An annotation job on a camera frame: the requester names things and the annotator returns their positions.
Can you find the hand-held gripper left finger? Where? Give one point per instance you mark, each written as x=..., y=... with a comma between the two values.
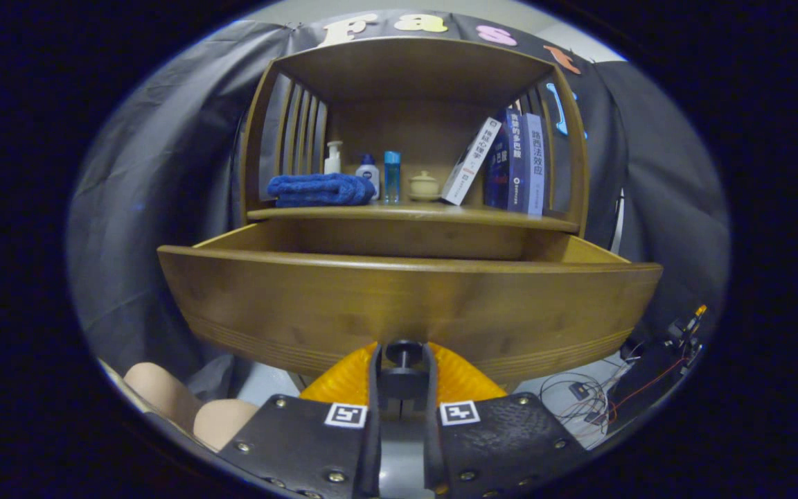
x=374, y=388

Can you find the wooden drawer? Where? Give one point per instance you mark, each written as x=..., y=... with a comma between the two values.
x=302, y=305

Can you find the wooden cabinet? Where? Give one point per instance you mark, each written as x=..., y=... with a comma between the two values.
x=406, y=69

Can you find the white bottle blue cap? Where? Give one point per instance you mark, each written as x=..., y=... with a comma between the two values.
x=368, y=173

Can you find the white book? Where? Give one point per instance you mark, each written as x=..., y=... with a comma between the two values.
x=470, y=163

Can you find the clear blue bottle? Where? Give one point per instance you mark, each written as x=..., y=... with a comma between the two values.
x=392, y=177

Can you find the pale lavender book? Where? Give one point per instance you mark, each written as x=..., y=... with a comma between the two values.
x=536, y=163

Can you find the black and orange device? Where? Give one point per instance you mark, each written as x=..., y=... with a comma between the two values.
x=648, y=367

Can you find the black backdrop cloth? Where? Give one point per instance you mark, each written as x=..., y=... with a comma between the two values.
x=163, y=173

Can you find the beige lidded teacup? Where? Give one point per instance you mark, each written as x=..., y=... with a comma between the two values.
x=423, y=187

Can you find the white pump bottle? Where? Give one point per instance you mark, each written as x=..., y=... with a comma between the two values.
x=333, y=163

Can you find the blue folded towel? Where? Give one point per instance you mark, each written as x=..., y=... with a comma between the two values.
x=319, y=188

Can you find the wooden countertop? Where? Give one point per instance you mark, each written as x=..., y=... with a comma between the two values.
x=427, y=211

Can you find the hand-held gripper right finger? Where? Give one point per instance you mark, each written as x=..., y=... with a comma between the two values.
x=432, y=388

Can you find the person's knee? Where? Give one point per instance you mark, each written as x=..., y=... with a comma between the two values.
x=222, y=419
x=156, y=395

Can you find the dark blue book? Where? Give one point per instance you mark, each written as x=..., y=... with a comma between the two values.
x=503, y=163

